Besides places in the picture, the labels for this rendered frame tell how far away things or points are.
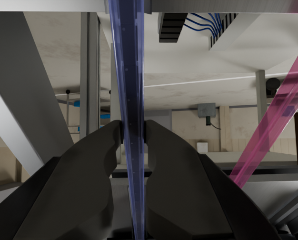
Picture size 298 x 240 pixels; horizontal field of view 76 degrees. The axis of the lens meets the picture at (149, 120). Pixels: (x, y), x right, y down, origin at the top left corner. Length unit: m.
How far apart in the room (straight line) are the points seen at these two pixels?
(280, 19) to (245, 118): 6.49
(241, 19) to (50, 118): 0.44
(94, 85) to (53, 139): 0.29
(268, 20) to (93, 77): 0.48
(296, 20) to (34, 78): 0.63
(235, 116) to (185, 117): 1.67
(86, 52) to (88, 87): 0.08
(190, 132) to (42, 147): 6.87
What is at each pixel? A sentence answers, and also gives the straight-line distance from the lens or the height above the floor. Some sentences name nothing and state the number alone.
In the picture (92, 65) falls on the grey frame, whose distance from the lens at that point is 0.50.
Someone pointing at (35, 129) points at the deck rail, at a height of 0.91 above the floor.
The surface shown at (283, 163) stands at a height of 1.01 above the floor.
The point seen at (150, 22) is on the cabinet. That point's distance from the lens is 0.56.
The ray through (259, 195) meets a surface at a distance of 0.31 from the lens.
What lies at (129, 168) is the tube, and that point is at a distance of 0.16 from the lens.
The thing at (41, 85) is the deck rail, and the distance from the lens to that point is 0.19.
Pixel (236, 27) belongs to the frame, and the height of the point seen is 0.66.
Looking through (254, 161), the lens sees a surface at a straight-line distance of 0.21.
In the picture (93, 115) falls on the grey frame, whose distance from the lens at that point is 0.47.
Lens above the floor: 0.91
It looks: 4 degrees down
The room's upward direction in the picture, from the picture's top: 179 degrees clockwise
